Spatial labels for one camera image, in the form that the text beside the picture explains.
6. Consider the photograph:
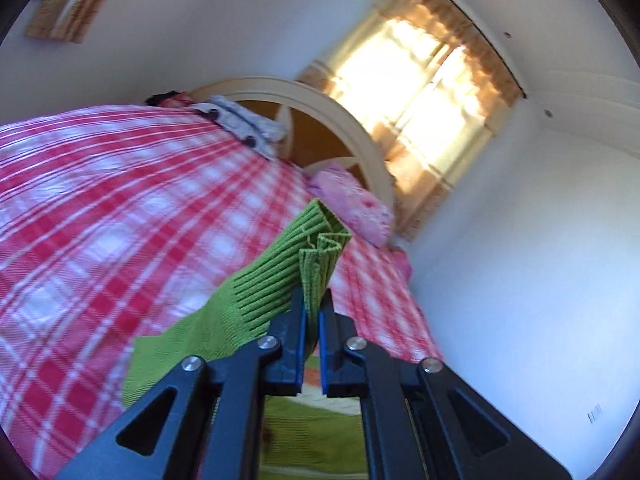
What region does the grey dotted pillow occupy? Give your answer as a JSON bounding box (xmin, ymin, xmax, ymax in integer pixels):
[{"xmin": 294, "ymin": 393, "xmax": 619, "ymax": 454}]
[{"xmin": 192, "ymin": 95, "xmax": 288, "ymax": 161}]

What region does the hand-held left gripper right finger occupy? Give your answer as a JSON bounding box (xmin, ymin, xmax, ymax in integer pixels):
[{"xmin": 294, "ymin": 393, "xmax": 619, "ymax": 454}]
[{"xmin": 319, "ymin": 290, "xmax": 573, "ymax": 480}]

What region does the pink cloth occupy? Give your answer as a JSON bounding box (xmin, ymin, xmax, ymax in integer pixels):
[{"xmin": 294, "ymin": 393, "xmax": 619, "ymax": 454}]
[{"xmin": 387, "ymin": 245, "xmax": 415, "ymax": 286}]

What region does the green knitted garment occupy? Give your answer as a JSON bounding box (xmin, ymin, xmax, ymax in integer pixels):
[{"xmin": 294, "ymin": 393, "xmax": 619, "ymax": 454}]
[{"xmin": 121, "ymin": 199, "xmax": 368, "ymax": 480}]

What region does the dark cloth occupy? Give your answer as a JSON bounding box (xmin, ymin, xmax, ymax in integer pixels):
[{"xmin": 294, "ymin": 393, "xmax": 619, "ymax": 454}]
[{"xmin": 145, "ymin": 91, "xmax": 193, "ymax": 108}]

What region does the cream wooden headboard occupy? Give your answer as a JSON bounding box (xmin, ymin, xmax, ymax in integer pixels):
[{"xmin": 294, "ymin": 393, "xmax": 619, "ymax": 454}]
[{"xmin": 190, "ymin": 76, "xmax": 396, "ymax": 211}]

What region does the yellow window curtain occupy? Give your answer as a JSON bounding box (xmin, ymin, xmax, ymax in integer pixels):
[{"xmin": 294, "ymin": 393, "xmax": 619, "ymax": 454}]
[
  {"xmin": 25, "ymin": 0, "xmax": 136, "ymax": 45},
  {"xmin": 295, "ymin": 0, "xmax": 526, "ymax": 241}
]

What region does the red plaid blanket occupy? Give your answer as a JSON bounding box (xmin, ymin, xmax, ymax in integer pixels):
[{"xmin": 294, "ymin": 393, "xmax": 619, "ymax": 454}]
[{"xmin": 0, "ymin": 104, "xmax": 443, "ymax": 480}]

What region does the pink floral pillow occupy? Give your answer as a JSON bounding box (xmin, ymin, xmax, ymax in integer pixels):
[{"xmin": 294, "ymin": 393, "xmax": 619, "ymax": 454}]
[{"xmin": 306, "ymin": 162, "xmax": 393, "ymax": 248}]

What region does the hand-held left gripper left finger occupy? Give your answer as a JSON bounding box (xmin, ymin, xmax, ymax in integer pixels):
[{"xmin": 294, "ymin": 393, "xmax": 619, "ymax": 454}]
[{"xmin": 52, "ymin": 286, "xmax": 307, "ymax": 480}]

